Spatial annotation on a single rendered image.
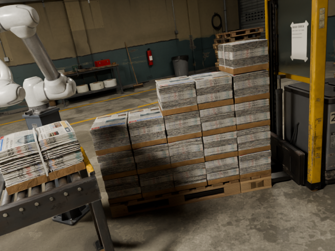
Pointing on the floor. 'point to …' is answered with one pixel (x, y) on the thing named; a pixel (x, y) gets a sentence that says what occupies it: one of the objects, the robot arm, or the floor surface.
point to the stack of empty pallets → (234, 36)
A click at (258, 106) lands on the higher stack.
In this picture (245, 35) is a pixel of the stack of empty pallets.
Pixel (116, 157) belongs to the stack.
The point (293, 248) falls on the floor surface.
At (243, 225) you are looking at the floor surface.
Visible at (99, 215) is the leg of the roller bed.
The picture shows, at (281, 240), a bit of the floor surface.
